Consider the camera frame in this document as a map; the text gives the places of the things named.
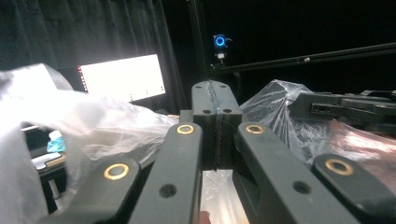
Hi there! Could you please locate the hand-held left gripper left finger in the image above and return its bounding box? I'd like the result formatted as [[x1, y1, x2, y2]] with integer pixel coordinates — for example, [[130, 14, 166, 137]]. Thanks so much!
[[179, 80, 219, 172]]

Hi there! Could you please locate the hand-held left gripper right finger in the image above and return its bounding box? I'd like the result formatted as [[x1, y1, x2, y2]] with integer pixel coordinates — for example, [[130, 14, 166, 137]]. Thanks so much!
[[214, 80, 245, 172]]

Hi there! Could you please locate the clear smiley plastic bag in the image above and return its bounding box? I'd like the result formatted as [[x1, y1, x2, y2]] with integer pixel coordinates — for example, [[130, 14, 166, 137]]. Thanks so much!
[[0, 62, 396, 224]]

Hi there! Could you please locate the black horizontal stand bar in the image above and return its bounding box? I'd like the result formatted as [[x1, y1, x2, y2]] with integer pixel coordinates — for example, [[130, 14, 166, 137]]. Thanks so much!
[[211, 41, 396, 75]]

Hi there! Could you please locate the bright computer monitor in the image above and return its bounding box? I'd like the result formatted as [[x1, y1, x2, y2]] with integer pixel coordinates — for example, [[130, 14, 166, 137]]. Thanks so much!
[[78, 53, 166, 103]]

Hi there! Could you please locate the teal cloth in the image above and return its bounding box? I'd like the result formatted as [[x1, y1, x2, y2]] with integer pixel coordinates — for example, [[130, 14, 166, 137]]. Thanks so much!
[[46, 130, 66, 153]]

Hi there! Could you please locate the white-framed desk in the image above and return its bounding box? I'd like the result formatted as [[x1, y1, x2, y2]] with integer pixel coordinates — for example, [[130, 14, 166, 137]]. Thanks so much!
[[22, 124, 68, 216]]

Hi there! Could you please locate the camera with blue ring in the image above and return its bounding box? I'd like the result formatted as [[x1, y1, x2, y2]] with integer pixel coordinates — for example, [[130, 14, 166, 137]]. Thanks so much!
[[213, 33, 233, 62]]

